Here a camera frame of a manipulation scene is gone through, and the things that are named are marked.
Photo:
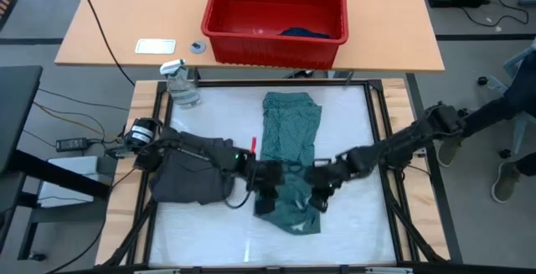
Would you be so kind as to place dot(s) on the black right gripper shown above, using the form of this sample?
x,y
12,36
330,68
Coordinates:
x,y
326,177

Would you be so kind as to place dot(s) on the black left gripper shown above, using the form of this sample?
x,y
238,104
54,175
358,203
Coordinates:
x,y
266,177

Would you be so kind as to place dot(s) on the dark grey shorts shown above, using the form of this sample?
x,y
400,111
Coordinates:
x,y
188,182

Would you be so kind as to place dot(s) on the teal patterned shirt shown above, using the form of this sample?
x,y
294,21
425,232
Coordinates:
x,y
289,127

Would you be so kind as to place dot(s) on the red plastic laundry bin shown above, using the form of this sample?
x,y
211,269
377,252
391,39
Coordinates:
x,y
272,52

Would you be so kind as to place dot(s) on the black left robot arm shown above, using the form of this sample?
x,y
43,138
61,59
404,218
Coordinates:
x,y
197,152

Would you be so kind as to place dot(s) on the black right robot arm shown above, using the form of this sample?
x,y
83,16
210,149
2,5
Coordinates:
x,y
398,144

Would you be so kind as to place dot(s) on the red tag on gripper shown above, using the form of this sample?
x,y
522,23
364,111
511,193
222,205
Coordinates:
x,y
253,145

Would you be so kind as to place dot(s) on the person's shoe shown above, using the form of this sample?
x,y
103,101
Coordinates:
x,y
506,182
448,151

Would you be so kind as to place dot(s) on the clear spray bottle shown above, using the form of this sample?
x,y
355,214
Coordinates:
x,y
184,94

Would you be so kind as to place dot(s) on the navy blue garment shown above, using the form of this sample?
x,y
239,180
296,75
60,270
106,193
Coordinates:
x,y
303,33

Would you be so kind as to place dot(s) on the grey round disc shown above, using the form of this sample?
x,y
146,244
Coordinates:
x,y
197,47

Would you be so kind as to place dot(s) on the white box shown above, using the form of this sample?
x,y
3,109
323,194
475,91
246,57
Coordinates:
x,y
75,166

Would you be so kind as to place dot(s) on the white flat card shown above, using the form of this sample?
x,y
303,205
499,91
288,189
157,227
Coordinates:
x,y
155,46

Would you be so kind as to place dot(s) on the black power adapter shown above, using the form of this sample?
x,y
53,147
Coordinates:
x,y
72,145

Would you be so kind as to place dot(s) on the person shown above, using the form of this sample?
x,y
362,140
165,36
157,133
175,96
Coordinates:
x,y
515,94

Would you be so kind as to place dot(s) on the light wooden desk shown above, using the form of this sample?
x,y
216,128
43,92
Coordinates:
x,y
167,6

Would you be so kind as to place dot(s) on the black side table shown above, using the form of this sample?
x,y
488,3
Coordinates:
x,y
17,110

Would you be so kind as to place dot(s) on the black aluminium table frame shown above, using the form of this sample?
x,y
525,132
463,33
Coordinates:
x,y
251,83

